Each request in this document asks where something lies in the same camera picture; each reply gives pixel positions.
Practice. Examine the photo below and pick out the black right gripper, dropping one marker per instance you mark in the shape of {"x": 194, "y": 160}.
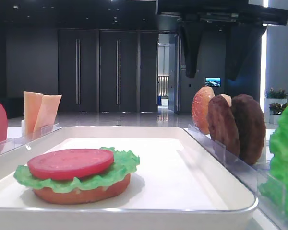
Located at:
{"x": 242, "y": 38}

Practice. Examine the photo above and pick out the brown meat patty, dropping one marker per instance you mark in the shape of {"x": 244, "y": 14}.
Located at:
{"x": 222, "y": 125}
{"x": 251, "y": 127}

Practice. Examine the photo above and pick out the green lettuce on tray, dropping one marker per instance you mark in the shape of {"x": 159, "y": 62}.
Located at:
{"x": 125, "y": 162}

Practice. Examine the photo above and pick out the green lettuce leaf in rack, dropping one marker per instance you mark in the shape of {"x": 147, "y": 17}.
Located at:
{"x": 283, "y": 163}

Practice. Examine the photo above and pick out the orange cheese slice right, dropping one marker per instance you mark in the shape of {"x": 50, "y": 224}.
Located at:
{"x": 48, "y": 111}

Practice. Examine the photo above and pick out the orange cheese slice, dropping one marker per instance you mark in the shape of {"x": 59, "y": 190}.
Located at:
{"x": 32, "y": 103}
{"x": 48, "y": 111}

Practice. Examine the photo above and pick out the orange cheese slice left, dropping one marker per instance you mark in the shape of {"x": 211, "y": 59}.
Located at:
{"x": 32, "y": 103}

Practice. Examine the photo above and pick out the red tomato slice on tray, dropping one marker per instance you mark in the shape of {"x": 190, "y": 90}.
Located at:
{"x": 69, "y": 163}

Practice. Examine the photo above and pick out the plain bun slice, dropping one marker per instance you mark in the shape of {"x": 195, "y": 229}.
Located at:
{"x": 228, "y": 99}

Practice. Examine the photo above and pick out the sesame bun top slice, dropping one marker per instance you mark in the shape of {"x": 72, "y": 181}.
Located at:
{"x": 200, "y": 108}

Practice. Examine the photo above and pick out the potted flower planter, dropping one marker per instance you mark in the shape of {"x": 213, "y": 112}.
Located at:
{"x": 275, "y": 103}

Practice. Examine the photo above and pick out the dark double door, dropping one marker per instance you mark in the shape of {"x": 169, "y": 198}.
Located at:
{"x": 97, "y": 70}

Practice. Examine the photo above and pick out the white tray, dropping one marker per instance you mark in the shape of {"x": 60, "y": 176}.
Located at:
{"x": 178, "y": 185}

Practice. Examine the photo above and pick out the clear acrylic right rack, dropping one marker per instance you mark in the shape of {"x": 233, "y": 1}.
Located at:
{"x": 272, "y": 212}

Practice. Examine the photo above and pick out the clear acrylic rack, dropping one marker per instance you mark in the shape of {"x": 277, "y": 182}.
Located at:
{"x": 272, "y": 212}
{"x": 12, "y": 143}

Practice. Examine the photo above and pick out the bottom bun on tray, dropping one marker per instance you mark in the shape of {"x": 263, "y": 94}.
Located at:
{"x": 77, "y": 196}

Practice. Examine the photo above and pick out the clear acrylic left rack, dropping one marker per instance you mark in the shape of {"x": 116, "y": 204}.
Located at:
{"x": 12, "y": 143}

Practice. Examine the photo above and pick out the small wall screen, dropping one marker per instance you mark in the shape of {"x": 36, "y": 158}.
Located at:
{"x": 213, "y": 82}

